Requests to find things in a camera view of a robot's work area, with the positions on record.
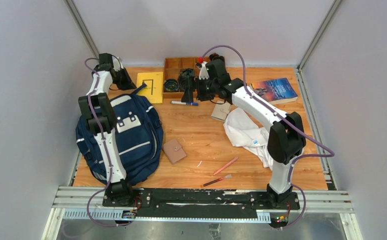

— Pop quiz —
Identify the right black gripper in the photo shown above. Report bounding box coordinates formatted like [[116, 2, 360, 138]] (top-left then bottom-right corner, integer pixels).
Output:
[[181, 76, 219, 103]]

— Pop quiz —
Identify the yellow notebook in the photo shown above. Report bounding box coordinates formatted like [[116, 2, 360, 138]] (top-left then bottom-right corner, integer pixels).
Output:
[[136, 72, 164, 104]]

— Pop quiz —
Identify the navy blue backpack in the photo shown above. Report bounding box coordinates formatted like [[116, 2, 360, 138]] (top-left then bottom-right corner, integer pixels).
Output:
[[75, 88, 164, 185]]

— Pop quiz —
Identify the blue Jane Eyre book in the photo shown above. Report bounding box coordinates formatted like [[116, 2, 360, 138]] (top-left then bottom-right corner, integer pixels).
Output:
[[250, 77, 298, 105]]

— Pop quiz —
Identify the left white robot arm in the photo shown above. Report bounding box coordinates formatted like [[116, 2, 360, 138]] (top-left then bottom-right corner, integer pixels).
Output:
[[78, 53, 136, 207]]

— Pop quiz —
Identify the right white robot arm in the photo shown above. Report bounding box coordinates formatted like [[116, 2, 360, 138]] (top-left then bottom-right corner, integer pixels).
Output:
[[181, 58, 306, 209]]

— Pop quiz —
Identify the white blue marker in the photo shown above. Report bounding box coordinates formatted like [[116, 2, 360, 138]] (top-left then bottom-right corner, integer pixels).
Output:
[[170, 100, 199, 106]]

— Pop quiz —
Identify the black rolled belt left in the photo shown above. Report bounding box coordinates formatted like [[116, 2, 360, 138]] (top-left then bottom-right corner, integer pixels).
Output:
[[163, 78, 180, 93]]

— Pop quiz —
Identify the black rolled belt middle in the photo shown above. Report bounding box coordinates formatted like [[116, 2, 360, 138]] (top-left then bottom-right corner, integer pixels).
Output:
[[177, 68, 195, 92]]

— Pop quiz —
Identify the wooden compartment tray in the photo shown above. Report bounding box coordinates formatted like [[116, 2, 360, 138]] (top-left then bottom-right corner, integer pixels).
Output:
[[163, 56, 200, 100]]

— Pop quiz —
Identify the white cloth garment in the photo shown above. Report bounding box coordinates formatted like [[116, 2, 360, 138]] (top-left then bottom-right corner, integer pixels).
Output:
[[223, 107, 274, 170]]

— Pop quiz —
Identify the pink pen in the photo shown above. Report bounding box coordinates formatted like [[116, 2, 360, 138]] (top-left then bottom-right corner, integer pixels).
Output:
[[213, 156, 239, 176]]

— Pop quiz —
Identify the red clear-capped pen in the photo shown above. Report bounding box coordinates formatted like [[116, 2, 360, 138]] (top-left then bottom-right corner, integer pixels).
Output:
[[200, 174, 232, 188]]

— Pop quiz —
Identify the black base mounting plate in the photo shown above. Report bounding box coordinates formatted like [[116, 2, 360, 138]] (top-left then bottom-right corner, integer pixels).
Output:
[[102, 187, 301, 220]]

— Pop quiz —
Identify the aluminium frame rail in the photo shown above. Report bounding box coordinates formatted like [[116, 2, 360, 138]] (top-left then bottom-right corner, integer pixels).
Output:
[[42, 186, 362, 240]]

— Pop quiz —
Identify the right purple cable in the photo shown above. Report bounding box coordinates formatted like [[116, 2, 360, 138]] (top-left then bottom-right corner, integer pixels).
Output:
[[201, 44, 336, 230]]

